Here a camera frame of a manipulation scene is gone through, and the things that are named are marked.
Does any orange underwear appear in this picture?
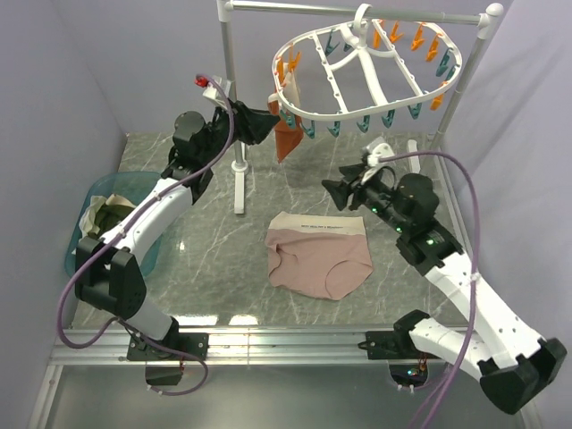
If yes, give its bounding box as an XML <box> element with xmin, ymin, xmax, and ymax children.
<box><xmin>274</xmin><ymin>71</ymin><xmax>304</xmax><ymax>164</ymax></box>

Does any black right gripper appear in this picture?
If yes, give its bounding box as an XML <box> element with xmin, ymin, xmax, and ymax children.
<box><xmin>321</xmin><ymin>163</ymin><xmax>409</xmax><ymax>234</ymax></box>

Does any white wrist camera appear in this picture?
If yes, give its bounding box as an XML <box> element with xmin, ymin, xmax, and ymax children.
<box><xmin>195</xmin><ymin>76</ymin><xmax>232</xmax><ymax>109</ymax></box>
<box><xmin>361</xmin><ymin>137</ymin><xmax>395</xmax><ymax>185</ymax></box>

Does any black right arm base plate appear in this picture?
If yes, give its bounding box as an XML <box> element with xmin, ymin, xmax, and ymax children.
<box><xmin>365</xmin><ymin>331</ymin><xmax>414</xmax><ymax>360</ymax></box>

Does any white rack foot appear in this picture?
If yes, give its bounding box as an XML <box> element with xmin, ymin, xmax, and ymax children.
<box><xmin>231</xmin><ymin>141</ymin><xmax>249</xmax><ymax>215</ymax></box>
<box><xmin>407</xmin><ymin>139</ymin><xmax>421</xmax><ymax>173</ymax></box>

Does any aluminium rail front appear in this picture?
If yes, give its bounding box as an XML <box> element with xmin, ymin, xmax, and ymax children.
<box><xmin>48</xmin><ymin>325</ymin><xmax>382</xmax><ymax>366</ymax></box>

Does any teal plastic basket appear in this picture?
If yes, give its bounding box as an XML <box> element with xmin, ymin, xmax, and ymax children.
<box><xmin>64</xmin><ymin>172</ymin><xmax>160</xmax><ymax>276</ymax></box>

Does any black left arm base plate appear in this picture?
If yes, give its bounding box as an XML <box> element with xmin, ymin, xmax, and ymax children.
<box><xmin>127</xmin><ymin>332</ymin><xmax>209</xmax><ymax>362</ymax></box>

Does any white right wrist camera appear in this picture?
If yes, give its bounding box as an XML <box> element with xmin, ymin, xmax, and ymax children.
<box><xmin>361</xmin><ymin>137</ymin><xmax>395</xmax><ymax>185</ymax></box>

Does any pile of clothes in basket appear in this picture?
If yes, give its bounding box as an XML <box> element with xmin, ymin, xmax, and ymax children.
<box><xmin>79</xmin><ymin>194</ymin><xmax>135</xmax><ymax>239</ymax></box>

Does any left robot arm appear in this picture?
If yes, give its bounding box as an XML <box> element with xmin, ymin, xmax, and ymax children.
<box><xmin>74</xmin><ymin>101</ymin><xmax>280</xmax><ymax>359</ymax></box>

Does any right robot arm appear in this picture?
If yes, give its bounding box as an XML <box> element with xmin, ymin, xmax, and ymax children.
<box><xmin>322</xmin><ymin>164</ymin><xmax>568</xmax><ymax>415</ymax></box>

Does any white oval clip hanger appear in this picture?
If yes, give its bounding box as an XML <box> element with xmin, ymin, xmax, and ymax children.
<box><xmin>267</xmin><ymin>4</ymin><xmax>463</xmax><ymax>138</ymax></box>

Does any pink underwear white waistband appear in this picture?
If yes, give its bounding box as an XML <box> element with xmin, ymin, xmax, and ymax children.
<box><xmin>265</xmin><ymin>212</ymin><xmax>374</xmax><ymax>301</ymax></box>

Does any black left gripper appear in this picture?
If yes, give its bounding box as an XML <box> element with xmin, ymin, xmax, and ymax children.
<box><xmin>199</xmin><ymin>97</ymin><xmax>281</xmax><ymax>164</ymax></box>

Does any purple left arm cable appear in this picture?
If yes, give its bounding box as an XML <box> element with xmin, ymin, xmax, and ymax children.
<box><xmin>57</xmin><ymin>73</ymin><xmax>236</xmax><ymax>396</ymax></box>

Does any white rack foot right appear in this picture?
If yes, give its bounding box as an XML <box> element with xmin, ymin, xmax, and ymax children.
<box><xmin>407</xmin><ymin>139</ymin><xmax>421</xmax><ymax>173</ymax></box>

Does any silver clothes rack frame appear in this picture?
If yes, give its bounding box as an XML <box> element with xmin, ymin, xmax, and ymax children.
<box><xmin>217</xmin><ymin>1</ymin><xmax>504</xmax><ymax>161</ymax></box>

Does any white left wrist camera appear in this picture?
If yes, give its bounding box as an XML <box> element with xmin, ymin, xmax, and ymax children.
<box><xmin>195</xmin><ymin>76</ymin><xmax>232</xmax><ymax>109</ymax></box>

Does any white rack foot left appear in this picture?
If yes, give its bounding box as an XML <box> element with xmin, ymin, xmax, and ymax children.
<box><xmin>231</xmin><ymin>141</ymin><xmax>249</xmax><ymax>215</ymax></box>

